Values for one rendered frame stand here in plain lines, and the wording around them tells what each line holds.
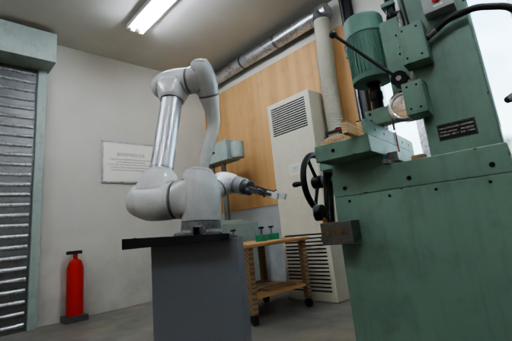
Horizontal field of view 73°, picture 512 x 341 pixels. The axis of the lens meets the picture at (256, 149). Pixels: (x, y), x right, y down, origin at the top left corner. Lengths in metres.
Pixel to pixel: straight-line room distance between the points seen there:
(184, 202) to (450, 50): 1.13
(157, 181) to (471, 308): 1.15
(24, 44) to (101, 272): 2.25
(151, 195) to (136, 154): 2.71
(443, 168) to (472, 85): 0.32
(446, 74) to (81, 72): 3.59
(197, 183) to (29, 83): 2.88
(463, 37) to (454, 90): 0.19
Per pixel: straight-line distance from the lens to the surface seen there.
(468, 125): 1.39
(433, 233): 1.28
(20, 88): 3.95
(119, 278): 3.96
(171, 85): 1.71
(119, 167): 4.02
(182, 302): 1.29
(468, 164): 1.26
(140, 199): 1.45
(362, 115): 3.06
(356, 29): 1.66
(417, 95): 1.35
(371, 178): 1.33
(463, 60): 1.45
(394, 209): 1.31
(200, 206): 1.33
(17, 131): 3.83
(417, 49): 1.41
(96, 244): 3.87
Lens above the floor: 0.62
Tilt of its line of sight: 13 degrees up
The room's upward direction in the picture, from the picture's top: 6 degrees counter-clockwise
